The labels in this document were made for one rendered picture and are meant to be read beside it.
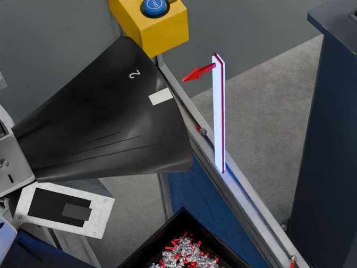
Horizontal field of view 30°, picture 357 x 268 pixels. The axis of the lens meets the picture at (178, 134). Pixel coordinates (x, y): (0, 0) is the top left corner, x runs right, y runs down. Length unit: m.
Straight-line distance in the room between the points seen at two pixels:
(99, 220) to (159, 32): 0.37
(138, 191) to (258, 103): 0.55
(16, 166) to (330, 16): 0.69
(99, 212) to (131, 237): 1.08
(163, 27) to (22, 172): 0.44
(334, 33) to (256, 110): 1.13
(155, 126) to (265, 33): 1.43
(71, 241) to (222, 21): 0.84
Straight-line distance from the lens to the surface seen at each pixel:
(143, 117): 0.96
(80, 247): 2.11
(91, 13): 1.86
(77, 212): 1.09
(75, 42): 1.91
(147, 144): 0.95
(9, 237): 1.02
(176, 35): 1.28
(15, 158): 0.96
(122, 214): 2.22
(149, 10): 1.23
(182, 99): 1.37
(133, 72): 0.99
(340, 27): 1.32
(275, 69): 2.52
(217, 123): 1.14
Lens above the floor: 1.97
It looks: 57 degrees down
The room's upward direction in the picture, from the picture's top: 6 degrees counter-clockwise
